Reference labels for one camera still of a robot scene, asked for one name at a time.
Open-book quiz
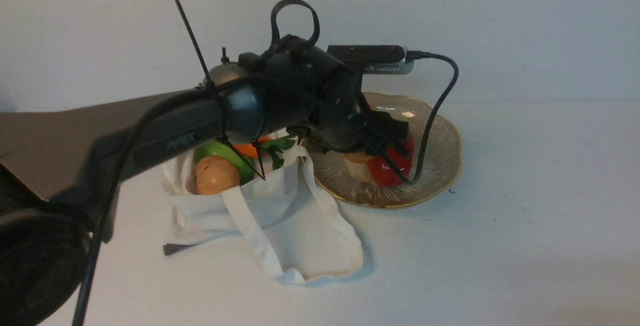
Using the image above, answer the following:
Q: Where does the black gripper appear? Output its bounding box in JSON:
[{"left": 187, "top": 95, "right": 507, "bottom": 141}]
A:
[{"left": 303, "top": 104, "right": 410, "bottom": 157}]

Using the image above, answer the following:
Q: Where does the brown potato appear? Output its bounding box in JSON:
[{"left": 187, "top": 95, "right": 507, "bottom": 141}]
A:
[
  {"left": 343, "top": 150, "right": 375, "bottom": 164},
  {"left": 195, "top": 155, "right": 241, "bottom": 195}
]

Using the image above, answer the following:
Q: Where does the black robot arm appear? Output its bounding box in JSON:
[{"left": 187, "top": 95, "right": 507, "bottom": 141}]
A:
[{"left": 1, "top": 0, "right": 409, "bottom": 326}]

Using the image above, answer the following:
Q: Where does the white cloth tote bag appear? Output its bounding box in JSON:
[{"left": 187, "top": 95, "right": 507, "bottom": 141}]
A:
[{"left": 160, "top": 144, "right": 365, "bottom": 285}]

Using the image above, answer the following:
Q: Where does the red bell pepper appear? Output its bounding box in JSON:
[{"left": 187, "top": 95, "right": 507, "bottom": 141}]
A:
[{"left": 366, "top": 133, "right": 415, "bottom": 187}]

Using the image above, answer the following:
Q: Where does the ribbed glass plate gold rim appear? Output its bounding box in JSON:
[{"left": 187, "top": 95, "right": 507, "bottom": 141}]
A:
[{"left": 302, "top": 92, "right": 463, "bottom": 209}]

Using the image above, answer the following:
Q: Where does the orange carrot with green leaves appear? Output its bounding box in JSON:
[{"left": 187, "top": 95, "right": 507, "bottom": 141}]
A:
[{"left": 232, "top": 135, "right": 297, "bottom": 171}]

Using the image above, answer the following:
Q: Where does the green bell pepper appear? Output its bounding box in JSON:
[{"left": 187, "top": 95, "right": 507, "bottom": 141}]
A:
[{"left": 193, "top": 140, "right": 255, "bottom": 185}]

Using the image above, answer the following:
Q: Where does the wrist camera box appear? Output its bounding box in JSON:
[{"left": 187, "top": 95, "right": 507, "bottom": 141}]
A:
[{"left": 327, "top": 45, "right": 414, "bottom": 75}]

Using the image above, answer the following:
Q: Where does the black camera cable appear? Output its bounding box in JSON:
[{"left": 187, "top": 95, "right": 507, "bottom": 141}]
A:
[{"left": 350, "top": 51, "right": 460, "bottom": 186}]

